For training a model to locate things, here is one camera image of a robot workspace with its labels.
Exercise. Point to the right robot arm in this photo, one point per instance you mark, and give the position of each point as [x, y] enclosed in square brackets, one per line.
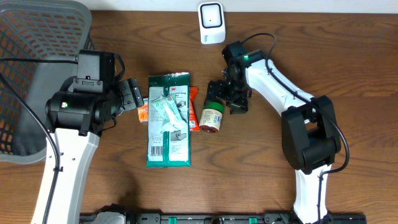
[310, 139]

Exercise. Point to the white barcode scanner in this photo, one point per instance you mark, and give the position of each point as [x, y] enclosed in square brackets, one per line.
[212, 23]

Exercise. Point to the green lid jar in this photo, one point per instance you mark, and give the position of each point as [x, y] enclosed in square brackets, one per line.
[211, 117]

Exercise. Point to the red snack bag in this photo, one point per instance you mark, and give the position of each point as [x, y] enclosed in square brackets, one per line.
[193, 122]

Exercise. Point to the grey plastic mesh basket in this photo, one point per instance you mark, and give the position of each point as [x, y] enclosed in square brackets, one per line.
[39, 40]

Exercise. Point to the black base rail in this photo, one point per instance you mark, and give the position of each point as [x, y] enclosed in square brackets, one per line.
[272, 217]

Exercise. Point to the orange Kleenex tissue pack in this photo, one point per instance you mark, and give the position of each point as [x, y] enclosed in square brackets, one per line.
[143, 111]

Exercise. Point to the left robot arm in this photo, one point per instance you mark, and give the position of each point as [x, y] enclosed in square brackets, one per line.
[75, 119]

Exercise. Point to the green 3M gloves package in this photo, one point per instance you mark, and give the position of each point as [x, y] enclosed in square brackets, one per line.
[164, 148]

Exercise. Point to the light green wrapper packet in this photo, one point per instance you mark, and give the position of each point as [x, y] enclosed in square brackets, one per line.
[167, 108]

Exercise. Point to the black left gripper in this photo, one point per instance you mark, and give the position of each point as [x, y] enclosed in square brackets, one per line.
[131, 91]

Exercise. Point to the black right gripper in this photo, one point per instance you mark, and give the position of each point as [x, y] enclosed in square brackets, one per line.
[240, 104]

